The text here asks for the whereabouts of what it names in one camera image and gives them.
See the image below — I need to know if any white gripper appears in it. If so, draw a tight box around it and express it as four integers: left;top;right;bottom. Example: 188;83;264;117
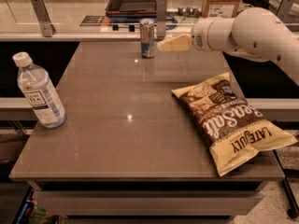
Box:
157;17;235;52

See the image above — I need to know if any redbull can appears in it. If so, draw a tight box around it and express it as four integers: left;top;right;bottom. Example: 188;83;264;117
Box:
139;19;154;58

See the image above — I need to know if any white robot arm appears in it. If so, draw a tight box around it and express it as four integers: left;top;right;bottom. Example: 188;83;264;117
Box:
157;7;299;84

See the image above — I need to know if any clear blue plastic bottle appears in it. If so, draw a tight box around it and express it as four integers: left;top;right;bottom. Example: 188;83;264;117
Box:
13;51;66;128

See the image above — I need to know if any cardboard box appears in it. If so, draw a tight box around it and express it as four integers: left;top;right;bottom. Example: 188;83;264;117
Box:
201;0;241;18

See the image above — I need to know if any orange grey tray bin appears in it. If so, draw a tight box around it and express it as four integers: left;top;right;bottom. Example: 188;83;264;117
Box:
106;0;157;16

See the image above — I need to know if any sea salt chips bag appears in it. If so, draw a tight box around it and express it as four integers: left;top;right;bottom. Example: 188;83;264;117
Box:
172;73;297;176

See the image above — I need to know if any grey table drawer front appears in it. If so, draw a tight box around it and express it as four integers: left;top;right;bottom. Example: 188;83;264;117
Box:
34;191;263;217

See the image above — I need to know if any middle metal glass bracket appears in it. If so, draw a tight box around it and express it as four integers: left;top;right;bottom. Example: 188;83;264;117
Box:
156;0;167;39

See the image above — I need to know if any metal glass bracket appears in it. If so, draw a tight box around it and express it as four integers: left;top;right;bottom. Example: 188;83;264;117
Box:
277;0;295;22
30;0;56;37
156;0;167;39

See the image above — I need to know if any right metal glass bracket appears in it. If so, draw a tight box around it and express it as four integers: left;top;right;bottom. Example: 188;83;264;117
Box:
277;0;295;22

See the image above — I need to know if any left metal glass bracket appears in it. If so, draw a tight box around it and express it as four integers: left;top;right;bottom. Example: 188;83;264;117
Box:
30;0;56;37

